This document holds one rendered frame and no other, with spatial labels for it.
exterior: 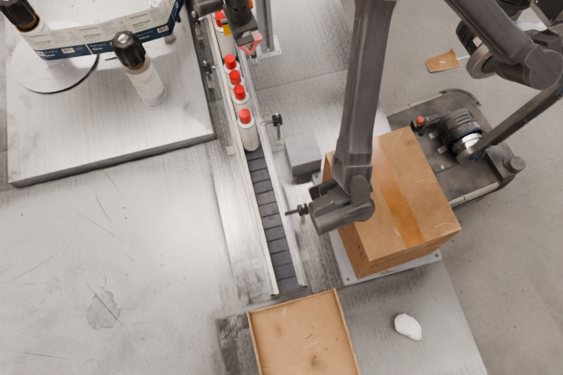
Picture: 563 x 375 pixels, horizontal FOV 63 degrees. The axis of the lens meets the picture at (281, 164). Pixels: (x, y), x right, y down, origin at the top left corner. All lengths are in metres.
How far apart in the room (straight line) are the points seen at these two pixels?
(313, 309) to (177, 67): 0.93
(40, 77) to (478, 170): 1.84
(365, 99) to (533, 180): 1.88
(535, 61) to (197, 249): 1.02
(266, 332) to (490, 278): 1.32
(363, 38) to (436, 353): 0.93
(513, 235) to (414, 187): 1.35
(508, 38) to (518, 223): 1.65
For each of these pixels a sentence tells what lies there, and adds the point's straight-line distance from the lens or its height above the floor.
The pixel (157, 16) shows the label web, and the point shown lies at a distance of 1.65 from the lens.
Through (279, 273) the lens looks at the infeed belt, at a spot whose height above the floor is 0.88.
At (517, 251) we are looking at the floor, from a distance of 2.49.
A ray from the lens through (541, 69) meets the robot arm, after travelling 1.01.
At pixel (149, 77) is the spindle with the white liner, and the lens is 1.51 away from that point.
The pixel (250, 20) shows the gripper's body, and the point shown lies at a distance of 1.21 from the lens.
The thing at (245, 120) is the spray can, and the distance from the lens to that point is 1.31.
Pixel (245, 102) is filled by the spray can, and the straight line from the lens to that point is 1.37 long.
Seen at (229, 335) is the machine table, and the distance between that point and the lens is 1.40.
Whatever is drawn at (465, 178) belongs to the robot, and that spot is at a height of 0.24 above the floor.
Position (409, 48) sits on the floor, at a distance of 2.84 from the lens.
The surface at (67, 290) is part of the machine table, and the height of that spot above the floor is 0.83.
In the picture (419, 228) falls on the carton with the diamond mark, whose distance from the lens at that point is 1.17.
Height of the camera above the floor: 2.22
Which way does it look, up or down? 67 degrees down
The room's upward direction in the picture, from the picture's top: 6 degrees counter-clockwise
